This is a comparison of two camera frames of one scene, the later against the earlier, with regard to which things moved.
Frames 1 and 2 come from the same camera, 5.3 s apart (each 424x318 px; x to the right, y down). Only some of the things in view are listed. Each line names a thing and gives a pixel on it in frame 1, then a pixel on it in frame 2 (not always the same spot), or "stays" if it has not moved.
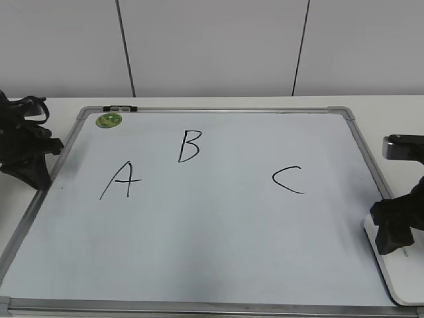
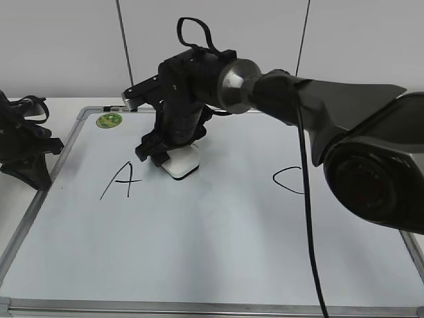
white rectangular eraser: x=403 y=269 -> x=182 y=161
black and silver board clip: x=120 y=108 stays
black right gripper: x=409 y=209 -> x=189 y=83
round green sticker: x=109 y=120 stays
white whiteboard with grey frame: x=205 y=211 stays
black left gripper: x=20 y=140 stays
